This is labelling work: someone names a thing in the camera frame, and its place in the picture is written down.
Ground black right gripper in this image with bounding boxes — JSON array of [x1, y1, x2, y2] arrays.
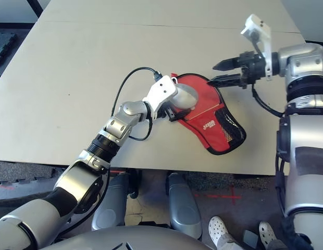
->
[[206, 51, 267, 90]]

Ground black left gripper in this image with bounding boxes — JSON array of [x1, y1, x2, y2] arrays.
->
[[157, 103, 191, 123]]

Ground red ping-pong paddle case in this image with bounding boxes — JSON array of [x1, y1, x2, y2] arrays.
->
[[170, 72, 247, 156]]

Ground grey speckled puzzle mat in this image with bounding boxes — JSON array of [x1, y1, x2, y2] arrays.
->
[[186, 171, 269, 192], [0, 160, 71, 201]]

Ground grey right robot leg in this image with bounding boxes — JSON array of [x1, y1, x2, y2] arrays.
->
[[168, 172, 203, 240]]

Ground grey robot leg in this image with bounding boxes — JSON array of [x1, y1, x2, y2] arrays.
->
[[168, 172, 203, 240], [91, 173, 131, 231]]

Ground grey left robot leg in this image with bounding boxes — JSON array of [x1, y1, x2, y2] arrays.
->
[[91, 173, 131, 231]]

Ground white perforated shoe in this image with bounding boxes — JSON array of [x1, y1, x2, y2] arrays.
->
[[258, 221, 279, 249], [208, 215, 234, 248]]

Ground grey robot torso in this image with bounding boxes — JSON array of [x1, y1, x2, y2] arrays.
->
[[46, 226, 212, 250]]

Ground grey trouser leg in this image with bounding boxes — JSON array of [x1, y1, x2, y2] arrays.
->
[[217, 233, 247, 250], [267, 238, 291, 250]]

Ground grey foot pedal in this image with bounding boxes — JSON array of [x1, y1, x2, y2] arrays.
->
[[243, 230, 259, 247]]

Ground black-framed side table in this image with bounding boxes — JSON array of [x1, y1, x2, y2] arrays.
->
[[0, 0, 44, 19]]

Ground black foam floor mat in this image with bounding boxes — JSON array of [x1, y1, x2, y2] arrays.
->
[[0, 31, 19, 70]]

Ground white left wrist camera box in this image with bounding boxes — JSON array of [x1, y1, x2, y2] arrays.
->
[[142, 74, 179, 119]]

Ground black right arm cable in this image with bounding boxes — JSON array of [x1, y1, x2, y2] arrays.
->
[[251, 82, 289, 218]]

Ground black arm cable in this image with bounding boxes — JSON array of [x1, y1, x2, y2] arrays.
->
[[251, 82, 289, 218], [59, 67, 163, 236]]

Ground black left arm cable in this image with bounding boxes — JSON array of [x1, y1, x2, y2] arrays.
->
[[59, 67, 163, 236]]

